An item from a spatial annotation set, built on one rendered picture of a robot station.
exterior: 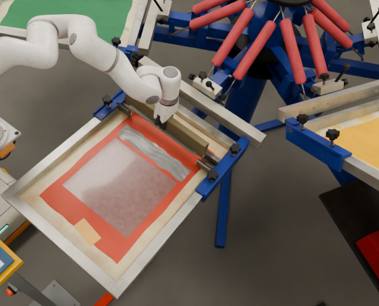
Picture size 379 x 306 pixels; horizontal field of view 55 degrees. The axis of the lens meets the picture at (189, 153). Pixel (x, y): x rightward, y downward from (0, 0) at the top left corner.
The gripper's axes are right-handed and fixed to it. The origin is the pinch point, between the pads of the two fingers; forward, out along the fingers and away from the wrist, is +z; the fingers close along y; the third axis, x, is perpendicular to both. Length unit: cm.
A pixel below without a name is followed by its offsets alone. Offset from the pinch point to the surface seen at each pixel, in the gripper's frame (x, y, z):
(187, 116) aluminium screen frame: 1.3, -14.9, 9.7
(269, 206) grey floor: 54, -59, 108
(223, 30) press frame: -18, -71, 7
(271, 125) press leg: 21, -116, 103
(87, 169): -14.1, 31.3, 13.6
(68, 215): -5, 50, 14
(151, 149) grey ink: -0.8, 7.3, 12.8
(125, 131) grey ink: -15.4, 7.6, 13.1
